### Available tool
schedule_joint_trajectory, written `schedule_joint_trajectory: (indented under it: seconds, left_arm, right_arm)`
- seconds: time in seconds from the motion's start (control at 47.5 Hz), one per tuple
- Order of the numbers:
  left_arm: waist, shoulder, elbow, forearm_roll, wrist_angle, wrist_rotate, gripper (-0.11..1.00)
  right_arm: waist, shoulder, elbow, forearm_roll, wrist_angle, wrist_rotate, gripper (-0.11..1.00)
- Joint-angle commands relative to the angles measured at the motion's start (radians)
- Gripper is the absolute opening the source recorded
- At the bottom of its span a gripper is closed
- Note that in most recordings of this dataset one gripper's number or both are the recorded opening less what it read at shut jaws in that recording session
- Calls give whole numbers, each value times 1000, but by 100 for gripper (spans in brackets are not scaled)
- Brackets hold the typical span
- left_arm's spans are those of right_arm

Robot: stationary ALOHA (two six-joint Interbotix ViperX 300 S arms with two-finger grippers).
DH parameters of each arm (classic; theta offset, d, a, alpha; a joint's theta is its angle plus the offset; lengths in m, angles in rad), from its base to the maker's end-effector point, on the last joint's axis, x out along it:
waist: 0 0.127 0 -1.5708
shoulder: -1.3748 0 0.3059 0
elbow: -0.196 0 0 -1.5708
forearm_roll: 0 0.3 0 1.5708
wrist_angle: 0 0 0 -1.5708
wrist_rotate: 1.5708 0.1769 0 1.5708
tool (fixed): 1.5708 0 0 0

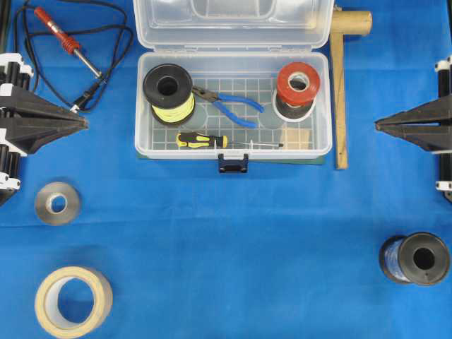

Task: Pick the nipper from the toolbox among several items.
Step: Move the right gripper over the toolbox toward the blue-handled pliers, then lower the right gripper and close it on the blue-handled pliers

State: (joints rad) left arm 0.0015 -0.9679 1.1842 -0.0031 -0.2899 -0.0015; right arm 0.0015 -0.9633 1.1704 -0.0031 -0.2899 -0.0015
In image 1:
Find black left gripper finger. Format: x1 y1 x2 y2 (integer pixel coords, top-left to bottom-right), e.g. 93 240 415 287
1 117 88 155
1 83 88 128

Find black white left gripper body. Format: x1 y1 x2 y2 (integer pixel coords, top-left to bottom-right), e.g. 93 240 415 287
0 52 35 208

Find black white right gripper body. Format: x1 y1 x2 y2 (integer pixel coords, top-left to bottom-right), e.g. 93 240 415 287
434 55 452 203

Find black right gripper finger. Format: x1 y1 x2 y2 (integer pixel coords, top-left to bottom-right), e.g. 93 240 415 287
375 95 451 126
375 124 451 153

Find clear plastic toolbox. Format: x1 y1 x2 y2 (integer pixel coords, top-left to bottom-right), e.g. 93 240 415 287
133 1 334 160

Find red soldering iron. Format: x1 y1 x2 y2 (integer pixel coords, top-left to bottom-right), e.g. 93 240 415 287
34 7 102 78

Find grey tape roll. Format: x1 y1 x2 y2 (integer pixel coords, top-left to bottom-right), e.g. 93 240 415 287
35 182 81 226

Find wooden mallet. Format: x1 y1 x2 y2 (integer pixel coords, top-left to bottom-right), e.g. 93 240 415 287
329 9 373 170

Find black white tape roll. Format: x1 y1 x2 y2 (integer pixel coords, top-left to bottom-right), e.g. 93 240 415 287
272 90 316 123

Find red tape roll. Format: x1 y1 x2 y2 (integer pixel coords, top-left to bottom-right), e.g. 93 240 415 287
276 62 321 107

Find yellow black screwdriver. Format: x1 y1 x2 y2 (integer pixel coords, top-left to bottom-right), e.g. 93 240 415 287
176 132 284 148

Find beige masking tape roll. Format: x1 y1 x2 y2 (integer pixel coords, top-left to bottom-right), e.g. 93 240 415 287
35 266 113 338

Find blue table cloth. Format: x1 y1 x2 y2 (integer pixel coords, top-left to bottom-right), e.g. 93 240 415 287
1 1 451 338

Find blue wire spool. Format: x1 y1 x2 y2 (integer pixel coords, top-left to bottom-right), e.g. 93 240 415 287
379 232 451 286

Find yellow wire spool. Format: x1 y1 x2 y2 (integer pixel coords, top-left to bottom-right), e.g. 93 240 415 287
142 64 195 127

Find blue handled nipper pliers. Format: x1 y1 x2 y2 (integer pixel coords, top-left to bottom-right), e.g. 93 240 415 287
192 85 266 129

